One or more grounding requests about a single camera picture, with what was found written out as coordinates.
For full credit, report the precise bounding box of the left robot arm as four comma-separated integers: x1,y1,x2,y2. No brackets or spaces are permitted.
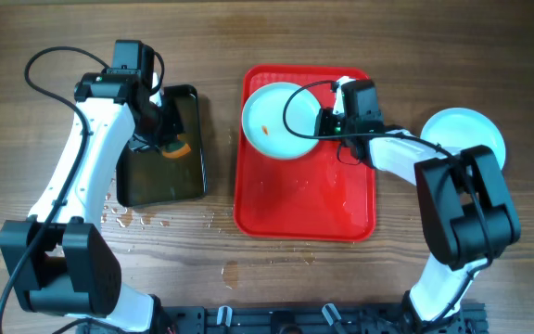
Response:
0,40,190,333

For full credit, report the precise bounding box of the black water tray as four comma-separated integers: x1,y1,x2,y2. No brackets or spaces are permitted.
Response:
116,84,207,207

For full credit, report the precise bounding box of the red plastic tray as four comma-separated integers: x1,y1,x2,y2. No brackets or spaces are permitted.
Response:
234,64,376,242

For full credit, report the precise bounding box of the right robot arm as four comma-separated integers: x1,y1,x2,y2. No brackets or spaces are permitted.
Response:
314,76,521,332

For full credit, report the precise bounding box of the left black cable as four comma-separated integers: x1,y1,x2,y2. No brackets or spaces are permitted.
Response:
0,45,166,334

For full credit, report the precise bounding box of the right black cable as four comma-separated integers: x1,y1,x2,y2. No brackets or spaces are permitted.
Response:
282,79,495,321

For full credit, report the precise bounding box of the orange green sponge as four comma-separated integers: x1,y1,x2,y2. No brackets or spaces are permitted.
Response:
160,135,191,160

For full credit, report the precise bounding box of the black cable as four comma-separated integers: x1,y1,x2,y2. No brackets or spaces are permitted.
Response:
0,45,166,334
282,79,495,321

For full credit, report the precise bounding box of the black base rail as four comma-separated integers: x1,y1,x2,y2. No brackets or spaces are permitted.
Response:
159,303,487,334

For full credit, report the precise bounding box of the light blue plate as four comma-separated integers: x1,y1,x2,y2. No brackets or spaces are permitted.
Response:
420,108,506,169
241,82,321,160

